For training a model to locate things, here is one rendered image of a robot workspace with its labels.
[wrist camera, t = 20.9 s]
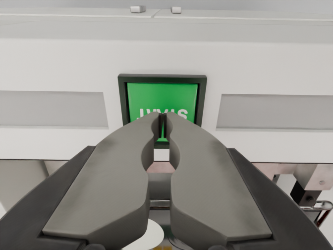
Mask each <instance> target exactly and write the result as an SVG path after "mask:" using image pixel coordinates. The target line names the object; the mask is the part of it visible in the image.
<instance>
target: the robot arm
mask: <svg viewBox="0 0 333 250"><path fill-rule="evenodd" d="M163 126H164V138H166V139H167V141H168V142H169V162H170V164H171V165H172V166H173V167H174V169H175V172H174V173H173V174H172V176H171V183H170V225H171V231H172V233H173V235H174V236H175V237H176V238H177V239H179V240H180V241H182V242H183V243H185V244H186V245H188V246H190V247H191V248H193V249H194V250H333V247H332V246H331V244H330V243H329V241H328V240H327V238H326V237H325V236H324V234H323V233H322V232H321V231H320V229H319V228H318V227H317V226H316V224H315V223H314V222H313V221H312V220H311V219H310V217H309V216H308V215H307V214H306V213H305V212H304V211H303V210H302V209H301V207H300V206H299V205H298V204H297V203H296V202H295V201H294V200H293V199H292V198H291V197H289V196H288V195H287V194H286V193H285V192H284V191H283V190H282V189H281V188H279V187H278V186H277V185H276V184H275V183H274V182H273V181H271V180H270V179H269V178H268V177H267V176H266V175H265V174H264V173H262V172H261V171H260V170H259V169H258V168H257V167H256V166H254V165H253V164H252V163H251V162H250V161H249V160H248V159H246V158H245V157H244V156H243V155H242V154H241V153H240V152H239V151H237V150H236V149H235V148H227V147H226V146H225V145H223V144H222V143H221V142H220V141H219V140H218V139H217V138H215V137H214V136H213V135H212V134H210V133H209V132H207V131H206V130H204V129H203V128H201V127H199V126H198V125H196V124H194V123H192V122H190V121H189V120H187V119H185V118H183V117H181V116H180V115H178V114H176V113H174V112H167V113H159V112H150V113H148V114H146V115H144V116H142V117H140V118H138V119H136V120H134V121H132V122H130V123H128V124H126V125H124V126H122V127H120V128H119V129H117V130H115V131H114V132H112V133H111V134H109V135H108V136H107V137H105V138H104V139H103V140H102V141H100V142H99V143H98V144H97V145H96V146H90V145H88V146H86V147H85V148H84V149H83V150H81V151H80V152H79V153H78V154H76V155H75V156H74V157H72V158H71V159H70V160H69V161H67V162H66V163H65V164H64V165H62V166H61V167H60V168H58V169H57V170H56V171H55V172H53V173H52V174H51V175H50V176H48V177H47V178H46V179H44V180H43V181H42V182H41V183H39V184H38V185H37V186H36V187H34V188H33V189H32V190H31V191H29V192H28V193H27V194H26V195H25V196H23V197H22V198H21V199H20V200H19V201H18V202H17V203H16V204H15V205H14V206H13V207H12V208H11V209H10V210H9V211H8V212H7V213H6V214H5V215H4V216H2V217H1V218H0V250H121V249H122V248H124V247H126V246H127V245H129V244H131V243H133V242H134V241H136V240H138V239H139V238H141V237H142V236H143V235H144V234H145V233H146V231H147V226H148V218H149V211H150V194H149V176H148V174H147V172H146V171H147V169H148V168H149V167H150V166H151V165H152V164H153V162H154V143H155V142H156V141H157V140H158V139H159V138H161V136H162V128H163Z"/></svg>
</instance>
